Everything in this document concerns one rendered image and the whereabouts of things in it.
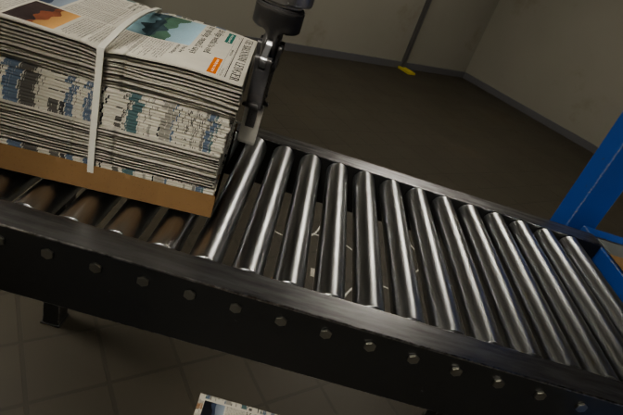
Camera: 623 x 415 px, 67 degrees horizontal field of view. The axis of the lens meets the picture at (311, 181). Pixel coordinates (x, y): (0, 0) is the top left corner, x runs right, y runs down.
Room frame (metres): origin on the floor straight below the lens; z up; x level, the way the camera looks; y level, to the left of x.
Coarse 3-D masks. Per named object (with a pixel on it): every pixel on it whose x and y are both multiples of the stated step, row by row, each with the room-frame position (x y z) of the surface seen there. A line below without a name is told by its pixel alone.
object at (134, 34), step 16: (128, 16) 0.75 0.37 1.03; (144, 16) 0.78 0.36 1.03; (160, 16) 0.82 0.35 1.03; (96, 32) 0.63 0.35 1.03; (128, 32) 0.67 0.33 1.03; (144, 32) 0.70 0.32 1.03; (80, 48) 0.58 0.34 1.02; (112, 48) 0.60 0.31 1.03; (128, 48) 0.61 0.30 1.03; (80, 64) 0.58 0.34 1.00; (112, 64) 0.59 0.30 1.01; (80, 80) 0.58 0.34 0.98; (112, 80) 0.58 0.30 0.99; (80, 96) 0.58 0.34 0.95; (112, 96) 0.58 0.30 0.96; (80, 112) 0.57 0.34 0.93; (112, 112) 0.58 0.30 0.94; (80, 128) 0.57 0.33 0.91; (112, 128) 0.58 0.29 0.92; (80, 144) 0.57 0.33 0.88; (96, 144) 0.58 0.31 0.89; (112, 144) 0.58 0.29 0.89; (80, 160) 0.58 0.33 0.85; (96, 160) 0.58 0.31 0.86; (112, 160) 0.58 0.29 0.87
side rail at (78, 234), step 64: (0, 256) 0.45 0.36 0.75; (64, 256) 0.46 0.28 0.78; (128, 256) 0.48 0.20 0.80; (192, 256) 0.52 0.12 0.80; (128, 320) 0.47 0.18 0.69; (192, 320) 0.47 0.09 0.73; (256, 320) 0.48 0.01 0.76; (320, 320) 0.49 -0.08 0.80; (384, 320) 0.53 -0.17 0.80; (384, 384) 0.50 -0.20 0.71; (448, 384) 0.51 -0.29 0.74; (512, 384) 0.51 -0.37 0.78; (576, 384) 0.53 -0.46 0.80
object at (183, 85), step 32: (160, 32) 0.73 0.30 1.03; (192, 32) 0.78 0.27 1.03; (224, 32) 0.85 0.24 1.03; (128, 64) 0.59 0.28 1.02; (160, 64) 0.59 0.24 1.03; (192, 64) 0.62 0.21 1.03; (224, 64) 0.67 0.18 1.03; (128, 96) 0.59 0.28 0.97; (160, 96) 0.60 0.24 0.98; (192, 96) 0.61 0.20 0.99; (224, 96) 0.61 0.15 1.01; (128, 128) 0.59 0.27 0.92; (160, 128) 0.59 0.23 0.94; (192, 128) 0.60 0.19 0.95; (224, 128) 0.61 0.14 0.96; (128, 160) 0.58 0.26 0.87; (160, 160) 0.59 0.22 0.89; (192, 160) 0.60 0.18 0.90; (224, 160) 0.71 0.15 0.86
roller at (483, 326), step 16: (432, 208) 0.98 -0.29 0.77; (448, 208) 0.95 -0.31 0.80; (448, 224) 0.89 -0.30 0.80; (448, 240) 0.83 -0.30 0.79; (464, 240) 0.84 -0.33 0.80; (448, 256) 0.79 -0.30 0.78; (464, 256) 0.78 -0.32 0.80; (464, 272) 0.73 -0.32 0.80; (464, 288) 0.69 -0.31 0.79; (480, 288) 0.69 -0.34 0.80; (464, 304) 0.65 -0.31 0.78; (480, 304) 0.64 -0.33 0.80; (464, 320) 0.62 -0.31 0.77; (480, 320) 0.61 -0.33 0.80; (480, 336) 0.57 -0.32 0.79; (496, 336) 0.58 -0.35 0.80
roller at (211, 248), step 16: (256, 144) 0.93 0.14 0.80; (240, 160) 0.84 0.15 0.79; (256, 160) 0.87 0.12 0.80; (240, 176) 0.78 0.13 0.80; (256, 176) 0.84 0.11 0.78; (224, 192) 0.71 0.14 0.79; (240, 192) 0.73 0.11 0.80; (224, 208) 0.66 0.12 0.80; (240, 208) 0.69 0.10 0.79; (208, 224) 0.61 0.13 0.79; (224, 224) 0.62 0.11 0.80; (208, 240) 0.56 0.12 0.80; (224, 240) 0.59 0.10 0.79; (208, 256) 0.53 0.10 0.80
